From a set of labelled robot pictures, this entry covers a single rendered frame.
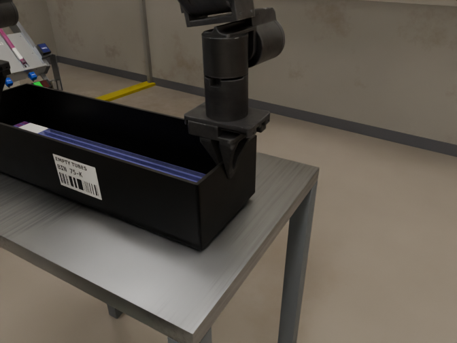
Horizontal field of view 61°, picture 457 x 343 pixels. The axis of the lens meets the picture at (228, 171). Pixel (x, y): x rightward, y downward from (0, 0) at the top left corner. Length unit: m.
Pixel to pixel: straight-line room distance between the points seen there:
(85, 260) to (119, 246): 0.05
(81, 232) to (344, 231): 1.51
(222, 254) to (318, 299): 1.09
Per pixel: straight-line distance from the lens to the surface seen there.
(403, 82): 2.87
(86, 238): 0.63
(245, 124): 0.50
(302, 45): 3.05
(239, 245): 0.58
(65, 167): 0.68
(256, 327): 1.51
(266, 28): 0.54
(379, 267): 1.83
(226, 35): 0.48
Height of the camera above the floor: 1.18
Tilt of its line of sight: 30 degrees down
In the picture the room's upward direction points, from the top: straight up
